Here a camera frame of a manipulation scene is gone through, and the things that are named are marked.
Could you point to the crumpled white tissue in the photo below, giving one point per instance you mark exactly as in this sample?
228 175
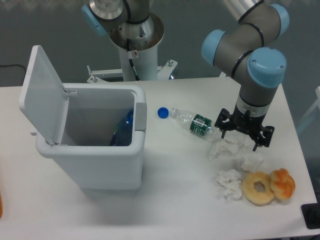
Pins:
249 162
233 144
231 182

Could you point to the white bin lid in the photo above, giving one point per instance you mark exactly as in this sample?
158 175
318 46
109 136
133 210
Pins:
44 100

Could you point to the blue bottle cap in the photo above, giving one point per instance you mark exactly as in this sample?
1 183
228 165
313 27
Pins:
163 112

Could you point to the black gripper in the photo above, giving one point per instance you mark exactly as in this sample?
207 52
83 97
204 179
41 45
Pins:
246 124

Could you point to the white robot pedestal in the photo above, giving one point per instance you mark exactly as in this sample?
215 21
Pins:
137 46

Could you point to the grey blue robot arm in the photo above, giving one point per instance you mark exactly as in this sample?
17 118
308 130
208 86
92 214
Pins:
243 55

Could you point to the white frame at right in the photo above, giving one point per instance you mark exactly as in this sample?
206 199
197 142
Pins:
310 113

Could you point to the crushed clear plastic bottle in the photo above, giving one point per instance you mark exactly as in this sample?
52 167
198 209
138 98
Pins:
194 123

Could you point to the crumpled white tissue lower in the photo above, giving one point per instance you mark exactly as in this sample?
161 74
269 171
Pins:
231 182

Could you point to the crumpled white tissue middle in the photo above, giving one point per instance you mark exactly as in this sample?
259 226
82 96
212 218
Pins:
249 162

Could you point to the white trash bin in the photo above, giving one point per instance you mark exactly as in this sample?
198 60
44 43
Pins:
85 152

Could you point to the orange glazed twisted pastry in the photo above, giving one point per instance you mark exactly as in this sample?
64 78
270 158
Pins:
282 184

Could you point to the black device at edge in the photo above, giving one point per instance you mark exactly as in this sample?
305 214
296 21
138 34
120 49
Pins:
311 215

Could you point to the crumpled white tissue upper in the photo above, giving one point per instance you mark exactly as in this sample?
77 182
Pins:
233 144

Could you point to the orange object at edge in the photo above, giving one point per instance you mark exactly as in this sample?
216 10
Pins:
1 206

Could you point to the plain ring donut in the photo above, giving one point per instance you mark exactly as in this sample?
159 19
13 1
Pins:
256 188

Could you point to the blue bottle in bin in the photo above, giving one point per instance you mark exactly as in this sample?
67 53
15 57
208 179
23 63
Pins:
122 135

